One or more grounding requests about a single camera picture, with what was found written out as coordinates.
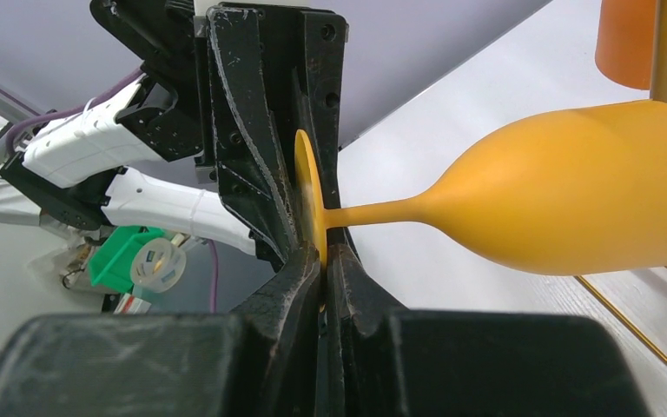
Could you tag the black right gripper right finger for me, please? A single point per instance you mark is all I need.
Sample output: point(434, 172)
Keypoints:
point(388, 360)

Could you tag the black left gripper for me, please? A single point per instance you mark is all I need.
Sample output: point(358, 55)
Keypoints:
point(231, 83)

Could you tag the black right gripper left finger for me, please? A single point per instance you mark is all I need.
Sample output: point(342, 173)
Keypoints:
point(259, 360)

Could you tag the yellow wine glass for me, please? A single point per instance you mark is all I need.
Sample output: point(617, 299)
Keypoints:
point(500, 199)

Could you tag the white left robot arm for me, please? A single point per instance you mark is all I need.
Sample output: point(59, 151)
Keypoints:
point(88, 170)

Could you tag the orange wine glass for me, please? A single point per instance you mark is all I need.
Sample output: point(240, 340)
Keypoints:
point(625, 41)

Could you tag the green plastic bin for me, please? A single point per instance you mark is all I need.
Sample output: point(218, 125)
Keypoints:
point(111, 264)

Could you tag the gold wire glass rack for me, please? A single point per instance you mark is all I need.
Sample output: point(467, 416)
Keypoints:
point(625, 191)

